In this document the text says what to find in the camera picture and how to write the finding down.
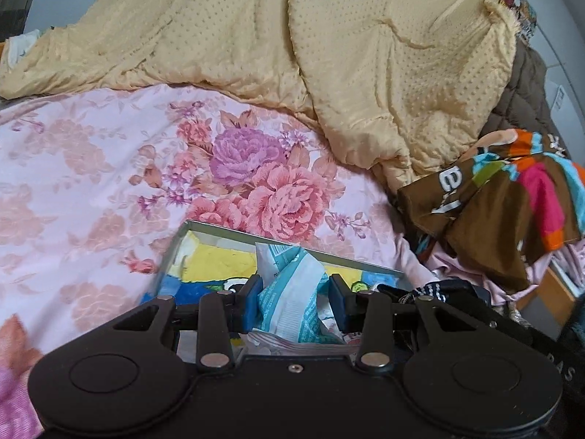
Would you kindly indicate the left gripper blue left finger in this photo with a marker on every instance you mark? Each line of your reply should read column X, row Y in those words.
column 247, row 304

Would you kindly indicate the wooden bed frame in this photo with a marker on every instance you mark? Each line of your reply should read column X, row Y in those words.
column 556, row 292

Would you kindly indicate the cartoon frog towel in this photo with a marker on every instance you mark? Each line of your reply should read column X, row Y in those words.
column 197, row 263

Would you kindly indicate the navy striped bow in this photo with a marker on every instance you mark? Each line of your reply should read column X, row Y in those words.
column 453, row 291

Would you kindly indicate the pink floral quilt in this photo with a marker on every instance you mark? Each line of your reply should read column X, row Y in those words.
column 94, row 185

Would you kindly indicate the teal white tissue pack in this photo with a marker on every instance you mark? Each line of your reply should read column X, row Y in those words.
column 293, row 304

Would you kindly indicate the brown quilted jacket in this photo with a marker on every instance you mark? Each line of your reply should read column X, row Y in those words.
column 523, row 102

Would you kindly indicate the colourful wall poster right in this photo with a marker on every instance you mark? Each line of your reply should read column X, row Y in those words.
column 526, row 16

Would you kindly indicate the tan dotted blanket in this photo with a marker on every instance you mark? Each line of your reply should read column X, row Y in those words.
column 402, row 87

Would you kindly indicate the white air conditioner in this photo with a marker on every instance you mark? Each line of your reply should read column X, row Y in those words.
column 561, row 97

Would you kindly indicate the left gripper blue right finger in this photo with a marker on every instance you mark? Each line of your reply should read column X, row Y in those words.
column 344, row 305

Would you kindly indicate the brown colourful printed cloth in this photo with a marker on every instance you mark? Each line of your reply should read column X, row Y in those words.
column 513, row 198

